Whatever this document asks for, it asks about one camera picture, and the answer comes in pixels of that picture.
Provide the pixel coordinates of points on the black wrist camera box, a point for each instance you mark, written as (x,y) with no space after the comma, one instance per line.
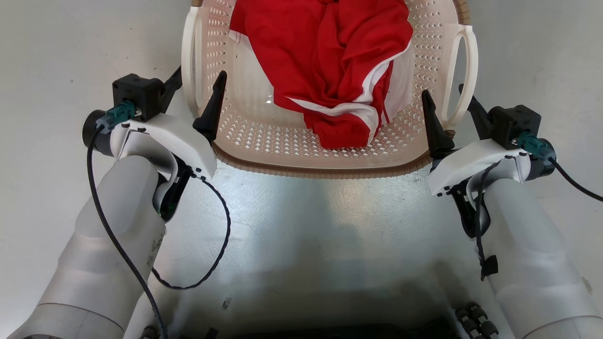
(511,122)
(139,94)

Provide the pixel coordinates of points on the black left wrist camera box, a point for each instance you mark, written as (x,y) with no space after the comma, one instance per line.
(139,94)

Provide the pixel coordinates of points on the beige perforated plastic laundry basket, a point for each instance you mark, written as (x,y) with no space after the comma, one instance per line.
(264,136)

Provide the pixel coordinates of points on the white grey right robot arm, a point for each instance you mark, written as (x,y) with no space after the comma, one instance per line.
(532,263)

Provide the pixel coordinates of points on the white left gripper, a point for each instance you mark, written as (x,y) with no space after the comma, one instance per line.
(174,136)

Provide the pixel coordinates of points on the red garment with white stripes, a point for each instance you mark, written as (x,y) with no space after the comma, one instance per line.
(325,61)

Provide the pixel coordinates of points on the dark robot base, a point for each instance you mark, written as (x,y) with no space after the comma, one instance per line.
(330,332)

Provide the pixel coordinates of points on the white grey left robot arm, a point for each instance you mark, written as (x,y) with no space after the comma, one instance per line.
(99,263)

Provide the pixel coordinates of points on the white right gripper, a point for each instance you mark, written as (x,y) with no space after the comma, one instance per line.
(471,162)

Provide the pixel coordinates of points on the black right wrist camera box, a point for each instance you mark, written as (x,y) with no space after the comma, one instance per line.
(511,122)

